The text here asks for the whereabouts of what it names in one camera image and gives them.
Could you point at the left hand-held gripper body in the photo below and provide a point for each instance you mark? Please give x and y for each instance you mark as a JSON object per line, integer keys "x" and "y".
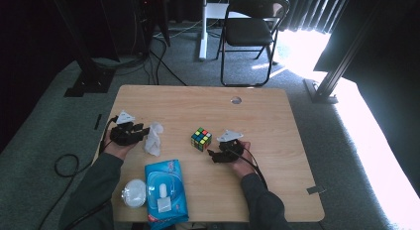
{"x": 124, "y": 136}

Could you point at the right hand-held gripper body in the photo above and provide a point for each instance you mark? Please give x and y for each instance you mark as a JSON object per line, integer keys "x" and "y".
{"x": 231, "y": 149}

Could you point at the white wet wipe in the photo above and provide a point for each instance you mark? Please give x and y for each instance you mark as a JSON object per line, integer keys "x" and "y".
{"x": 153, "y": 140}

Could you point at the multicoloured puzzle cube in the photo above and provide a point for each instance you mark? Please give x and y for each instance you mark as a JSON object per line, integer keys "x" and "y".
{"x": 201, "y": 139}

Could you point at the blue wet wipe pack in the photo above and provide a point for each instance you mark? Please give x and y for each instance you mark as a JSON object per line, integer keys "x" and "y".
{"x": 171, "y": 216}

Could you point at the person's left hand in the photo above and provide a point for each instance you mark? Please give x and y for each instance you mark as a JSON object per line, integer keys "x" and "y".
{"x": 117, "y": 152}

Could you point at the person's right hand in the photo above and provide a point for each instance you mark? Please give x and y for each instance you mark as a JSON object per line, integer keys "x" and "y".
{"x": 242, "y": 169}

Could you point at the black floor strip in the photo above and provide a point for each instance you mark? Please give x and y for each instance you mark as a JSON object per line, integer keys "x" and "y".
{"x": 97, "y": 122}

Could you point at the grey table grommet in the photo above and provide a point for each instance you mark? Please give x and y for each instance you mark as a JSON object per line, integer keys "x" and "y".
{"x": 236, "y": 100}

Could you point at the white round pack lid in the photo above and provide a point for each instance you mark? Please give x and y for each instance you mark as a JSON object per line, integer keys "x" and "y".
{"x": 133, "y": 193}

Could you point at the black metal stand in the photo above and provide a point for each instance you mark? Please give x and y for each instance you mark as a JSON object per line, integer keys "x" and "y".
{"x": 330, "y": 81}
{"x": 89, "y": 83}

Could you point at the grey tape piece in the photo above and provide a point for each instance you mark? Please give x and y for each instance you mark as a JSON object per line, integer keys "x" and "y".
{"x": 315, "y": 190}

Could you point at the black computer tower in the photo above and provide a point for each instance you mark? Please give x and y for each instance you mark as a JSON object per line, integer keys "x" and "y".
{"x": 148, "y": 25}

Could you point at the black folding chair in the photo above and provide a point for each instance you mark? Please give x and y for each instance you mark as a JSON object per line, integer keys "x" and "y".
{"x": 247, "y": 31}

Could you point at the dark pleated curtain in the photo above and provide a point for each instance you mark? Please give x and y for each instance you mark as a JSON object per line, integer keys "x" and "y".
{"x": 310, "y": 12}

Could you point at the black curtain panel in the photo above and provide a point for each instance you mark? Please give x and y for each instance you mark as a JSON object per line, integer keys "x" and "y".
{"x": 396, "y": 74}

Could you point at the white desk frame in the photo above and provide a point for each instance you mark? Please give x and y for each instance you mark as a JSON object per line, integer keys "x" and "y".
{"x": 203, "y": 41}

